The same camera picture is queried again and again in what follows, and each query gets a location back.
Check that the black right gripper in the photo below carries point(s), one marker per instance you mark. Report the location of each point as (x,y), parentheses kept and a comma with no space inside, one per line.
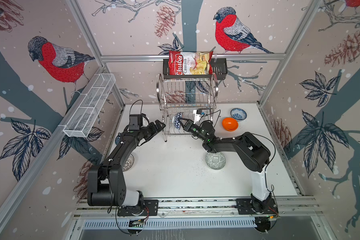
(183,126)

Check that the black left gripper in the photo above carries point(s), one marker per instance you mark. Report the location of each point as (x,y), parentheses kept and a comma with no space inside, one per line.
(155,130)

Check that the dark red pattern bowl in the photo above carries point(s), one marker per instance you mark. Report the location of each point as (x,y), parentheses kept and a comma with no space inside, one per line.
(129,163)

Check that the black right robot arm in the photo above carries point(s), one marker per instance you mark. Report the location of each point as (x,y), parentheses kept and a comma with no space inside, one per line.
(254,154)

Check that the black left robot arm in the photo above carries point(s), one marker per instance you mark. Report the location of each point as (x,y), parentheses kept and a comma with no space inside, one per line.
(106,184)

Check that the steel two-tier dish rack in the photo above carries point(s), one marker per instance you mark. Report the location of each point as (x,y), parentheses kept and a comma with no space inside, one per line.
(184,96)

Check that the plain orange bowl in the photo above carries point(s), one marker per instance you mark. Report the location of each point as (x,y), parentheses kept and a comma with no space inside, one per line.
(230,124)

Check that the green pattern bowl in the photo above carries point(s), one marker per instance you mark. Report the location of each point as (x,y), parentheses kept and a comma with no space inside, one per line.
(215,161)

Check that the blue floral small bowl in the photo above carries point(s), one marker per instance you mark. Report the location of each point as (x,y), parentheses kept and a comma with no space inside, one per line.
(238,114)

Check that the red cassava chips bag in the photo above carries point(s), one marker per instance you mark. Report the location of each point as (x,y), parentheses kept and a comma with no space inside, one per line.
(178,60)

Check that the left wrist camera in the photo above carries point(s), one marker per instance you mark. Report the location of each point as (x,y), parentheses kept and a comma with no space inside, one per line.
(137,122)

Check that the white mesh wall shelf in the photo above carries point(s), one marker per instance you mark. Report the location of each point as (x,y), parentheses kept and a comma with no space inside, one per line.
(87,112)

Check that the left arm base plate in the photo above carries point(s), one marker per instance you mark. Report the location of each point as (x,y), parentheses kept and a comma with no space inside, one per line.
(138,207)

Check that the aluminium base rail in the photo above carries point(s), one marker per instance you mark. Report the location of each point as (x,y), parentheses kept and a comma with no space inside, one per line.
(170,214)

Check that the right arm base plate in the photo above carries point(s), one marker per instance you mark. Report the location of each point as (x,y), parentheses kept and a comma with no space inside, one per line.
(256,205)

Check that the aluminium frame corner post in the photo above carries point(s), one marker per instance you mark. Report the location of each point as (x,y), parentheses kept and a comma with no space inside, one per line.
(87,34)

